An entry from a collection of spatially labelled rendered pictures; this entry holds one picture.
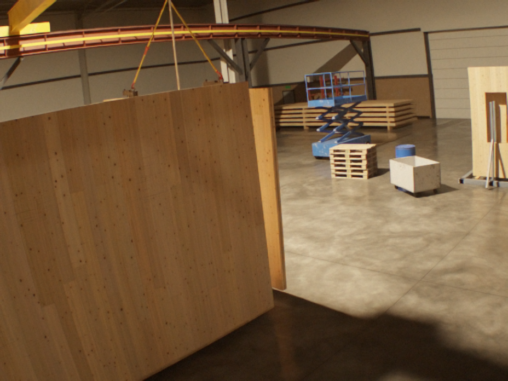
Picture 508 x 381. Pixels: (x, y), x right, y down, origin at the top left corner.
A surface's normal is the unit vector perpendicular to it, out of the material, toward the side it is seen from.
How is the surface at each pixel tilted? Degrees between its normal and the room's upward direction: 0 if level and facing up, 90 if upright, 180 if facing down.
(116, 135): 90
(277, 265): 90
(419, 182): 90
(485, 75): 90
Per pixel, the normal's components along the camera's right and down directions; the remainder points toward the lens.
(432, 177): 0.21, 0.20
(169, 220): 0.72, 0.08
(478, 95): -0.69, 0.24
